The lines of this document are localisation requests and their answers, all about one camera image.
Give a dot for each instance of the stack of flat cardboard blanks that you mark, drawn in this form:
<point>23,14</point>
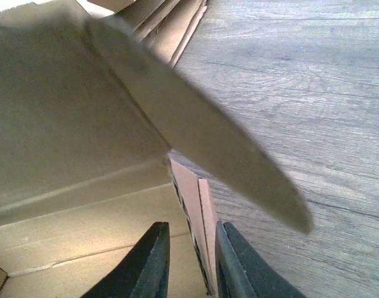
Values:
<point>165,26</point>

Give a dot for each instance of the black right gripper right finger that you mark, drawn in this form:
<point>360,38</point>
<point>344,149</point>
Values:
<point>242,272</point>

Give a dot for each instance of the brown cardboard box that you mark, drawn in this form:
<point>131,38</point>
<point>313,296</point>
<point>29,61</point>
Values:
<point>88,116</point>

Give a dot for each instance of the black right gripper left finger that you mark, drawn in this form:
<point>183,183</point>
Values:
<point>144,271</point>

